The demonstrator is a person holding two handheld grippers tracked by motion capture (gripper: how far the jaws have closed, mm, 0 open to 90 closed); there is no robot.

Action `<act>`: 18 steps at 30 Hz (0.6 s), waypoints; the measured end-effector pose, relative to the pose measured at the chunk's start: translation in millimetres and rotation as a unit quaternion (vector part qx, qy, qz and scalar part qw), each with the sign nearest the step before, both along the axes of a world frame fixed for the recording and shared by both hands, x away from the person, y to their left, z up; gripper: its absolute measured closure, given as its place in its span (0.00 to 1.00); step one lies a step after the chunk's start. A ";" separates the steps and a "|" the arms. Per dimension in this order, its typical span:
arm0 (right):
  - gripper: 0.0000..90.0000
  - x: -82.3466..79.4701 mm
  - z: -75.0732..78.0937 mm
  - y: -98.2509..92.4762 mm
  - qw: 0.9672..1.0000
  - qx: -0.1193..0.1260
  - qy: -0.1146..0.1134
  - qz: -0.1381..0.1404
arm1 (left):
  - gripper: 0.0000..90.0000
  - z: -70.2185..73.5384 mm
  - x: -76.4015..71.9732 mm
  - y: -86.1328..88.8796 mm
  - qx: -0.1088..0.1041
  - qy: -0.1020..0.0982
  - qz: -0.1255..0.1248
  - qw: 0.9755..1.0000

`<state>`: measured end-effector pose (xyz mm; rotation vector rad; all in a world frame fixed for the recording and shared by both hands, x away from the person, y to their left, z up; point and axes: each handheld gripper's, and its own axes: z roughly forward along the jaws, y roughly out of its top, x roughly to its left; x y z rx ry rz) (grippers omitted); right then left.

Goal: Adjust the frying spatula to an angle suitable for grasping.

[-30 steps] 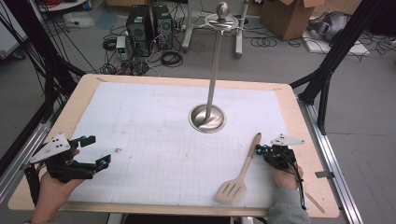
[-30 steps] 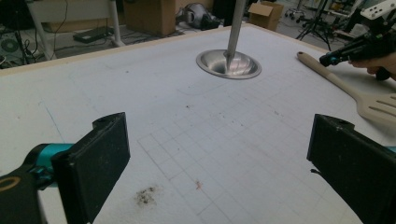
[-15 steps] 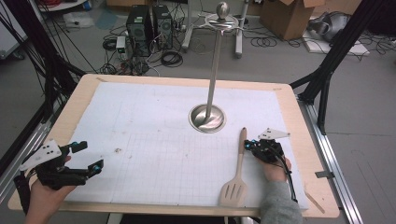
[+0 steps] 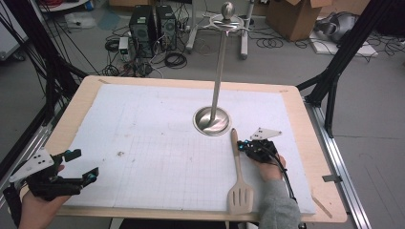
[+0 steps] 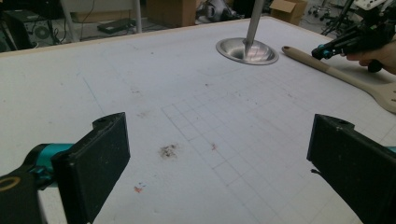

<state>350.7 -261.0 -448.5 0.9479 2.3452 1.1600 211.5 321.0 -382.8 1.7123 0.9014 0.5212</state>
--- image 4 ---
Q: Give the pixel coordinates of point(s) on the grey bag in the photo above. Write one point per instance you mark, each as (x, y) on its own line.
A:
(339, 27)

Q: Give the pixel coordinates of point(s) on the black metal frame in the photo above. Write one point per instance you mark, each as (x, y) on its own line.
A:
(334, 70)
(47, 63)

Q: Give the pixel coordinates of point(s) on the person's right hand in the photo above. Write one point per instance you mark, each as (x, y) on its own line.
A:
(270, 171)

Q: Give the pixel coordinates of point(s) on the metal utensil stand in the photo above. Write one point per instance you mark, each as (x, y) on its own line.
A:
(219, 73)

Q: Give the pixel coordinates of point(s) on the beige slotted spatula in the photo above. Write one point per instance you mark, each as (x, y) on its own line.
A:
(240, 197)

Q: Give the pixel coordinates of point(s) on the person's right grey sleeve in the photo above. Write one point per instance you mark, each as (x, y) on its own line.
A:
(278, 206)

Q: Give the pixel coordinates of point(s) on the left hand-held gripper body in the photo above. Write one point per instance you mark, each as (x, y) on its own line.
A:
(44, 178)

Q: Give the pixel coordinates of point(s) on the aluminium rail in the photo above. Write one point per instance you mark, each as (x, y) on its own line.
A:
(31, 143)
(347, 191)

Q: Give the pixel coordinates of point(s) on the white grid mat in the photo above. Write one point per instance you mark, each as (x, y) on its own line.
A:
(143, 143)

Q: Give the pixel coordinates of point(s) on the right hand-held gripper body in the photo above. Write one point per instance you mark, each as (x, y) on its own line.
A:
(262, 149)

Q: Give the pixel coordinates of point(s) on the black computer tower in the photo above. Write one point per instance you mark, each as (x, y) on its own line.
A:
(166, 27)
(141, 31)

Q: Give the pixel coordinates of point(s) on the round white table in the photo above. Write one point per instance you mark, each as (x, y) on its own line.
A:
(63, 4)

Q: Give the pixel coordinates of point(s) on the white flat board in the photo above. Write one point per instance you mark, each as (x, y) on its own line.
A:
(363, 49)

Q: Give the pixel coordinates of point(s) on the small white electronic box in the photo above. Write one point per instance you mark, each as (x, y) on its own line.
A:
(123, 47)

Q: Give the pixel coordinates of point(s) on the brown cardboard box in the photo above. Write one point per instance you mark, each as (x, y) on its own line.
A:
(293, 19)

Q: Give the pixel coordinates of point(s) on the white floor stand legs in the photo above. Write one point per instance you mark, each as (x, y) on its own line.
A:
(244, 41)

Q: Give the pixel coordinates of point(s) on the person's left hand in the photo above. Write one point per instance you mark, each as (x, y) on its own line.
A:
(36, 211)

